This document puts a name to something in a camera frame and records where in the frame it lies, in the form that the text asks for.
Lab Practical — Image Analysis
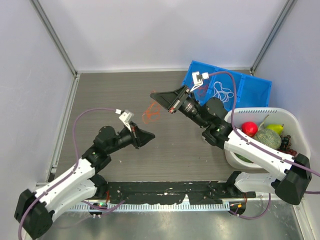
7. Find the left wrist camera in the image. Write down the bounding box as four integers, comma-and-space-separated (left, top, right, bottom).
115, 109, 134, 132

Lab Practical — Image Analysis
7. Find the white string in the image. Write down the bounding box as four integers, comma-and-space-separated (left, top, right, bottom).
212, 81, 236, 105

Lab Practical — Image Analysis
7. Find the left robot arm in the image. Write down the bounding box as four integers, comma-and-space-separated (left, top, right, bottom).
14, 122, 156, 240

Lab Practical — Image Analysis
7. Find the white plastic basket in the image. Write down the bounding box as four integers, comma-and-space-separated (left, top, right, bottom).
224, 107, 311, 170

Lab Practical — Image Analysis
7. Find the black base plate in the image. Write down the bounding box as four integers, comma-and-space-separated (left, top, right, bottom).
105, 181, 256, 205

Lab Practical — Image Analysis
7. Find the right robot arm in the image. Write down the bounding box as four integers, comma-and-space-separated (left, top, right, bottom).
150, 85, 312, 205

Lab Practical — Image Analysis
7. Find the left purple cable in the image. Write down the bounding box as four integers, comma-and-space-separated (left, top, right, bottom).
17, 107, 130, 240

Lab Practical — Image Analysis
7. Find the blue three-compartment bin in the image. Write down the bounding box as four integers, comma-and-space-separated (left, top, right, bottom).
182, 60, 272, 111

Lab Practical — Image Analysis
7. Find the orange string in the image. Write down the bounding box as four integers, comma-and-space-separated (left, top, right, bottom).
141, 89, 162, 124
197, 84, 210, 98

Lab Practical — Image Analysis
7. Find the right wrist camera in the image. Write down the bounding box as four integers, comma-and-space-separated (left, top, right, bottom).
190, 71, 210, 93

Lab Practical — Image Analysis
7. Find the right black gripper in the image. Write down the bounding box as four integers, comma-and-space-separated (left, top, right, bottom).
150, 84, 209, 129

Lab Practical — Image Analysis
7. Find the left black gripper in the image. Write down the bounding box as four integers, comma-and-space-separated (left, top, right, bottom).
106, 121, 155, 155

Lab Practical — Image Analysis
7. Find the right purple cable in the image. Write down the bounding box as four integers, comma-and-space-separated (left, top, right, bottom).
207, 71, 320, 221

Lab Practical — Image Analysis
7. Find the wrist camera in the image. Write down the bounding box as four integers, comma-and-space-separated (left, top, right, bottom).
190, 71, 210, 93
115, 109, 134, 132

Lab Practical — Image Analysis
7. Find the slotted cable duct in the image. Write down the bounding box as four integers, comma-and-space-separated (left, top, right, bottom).
67, 201, 230, 212

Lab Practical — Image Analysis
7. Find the cantaloupe melon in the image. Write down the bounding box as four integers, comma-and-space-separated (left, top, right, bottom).
253, 128, 282, 150

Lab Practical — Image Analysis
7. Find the red apple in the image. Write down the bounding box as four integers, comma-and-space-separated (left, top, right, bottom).
241, 121, 259, 138

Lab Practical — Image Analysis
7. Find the purple cable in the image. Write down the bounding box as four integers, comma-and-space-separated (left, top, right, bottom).
207, 71, 320, 221
17, 107, 130, 240

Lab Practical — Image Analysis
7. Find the green avocado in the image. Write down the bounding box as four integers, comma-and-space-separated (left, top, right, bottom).
235, 154, 252, 163

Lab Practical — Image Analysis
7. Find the dark grapes bunch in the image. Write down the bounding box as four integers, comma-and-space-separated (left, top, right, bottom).
277, 135, 298, 157

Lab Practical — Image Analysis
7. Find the green pear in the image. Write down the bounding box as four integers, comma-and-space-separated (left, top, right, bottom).
266, 124, 284, 135

